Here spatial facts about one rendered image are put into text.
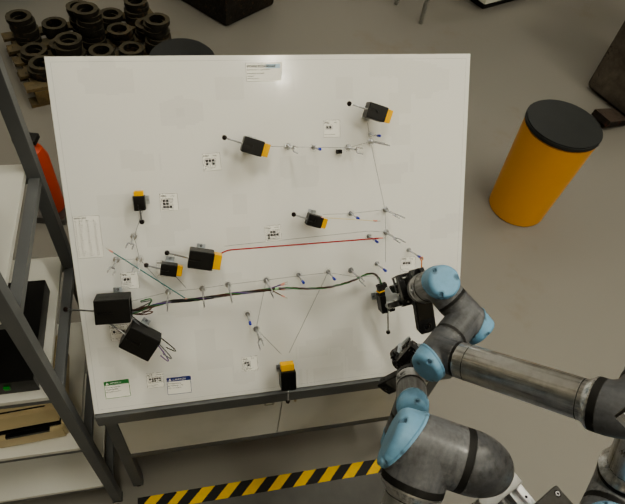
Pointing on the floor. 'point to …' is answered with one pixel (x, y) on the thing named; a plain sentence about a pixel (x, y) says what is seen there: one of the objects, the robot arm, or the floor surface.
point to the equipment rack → (78, 402)
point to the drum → (543, 160)
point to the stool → (180, 48)
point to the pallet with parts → (80, 38)
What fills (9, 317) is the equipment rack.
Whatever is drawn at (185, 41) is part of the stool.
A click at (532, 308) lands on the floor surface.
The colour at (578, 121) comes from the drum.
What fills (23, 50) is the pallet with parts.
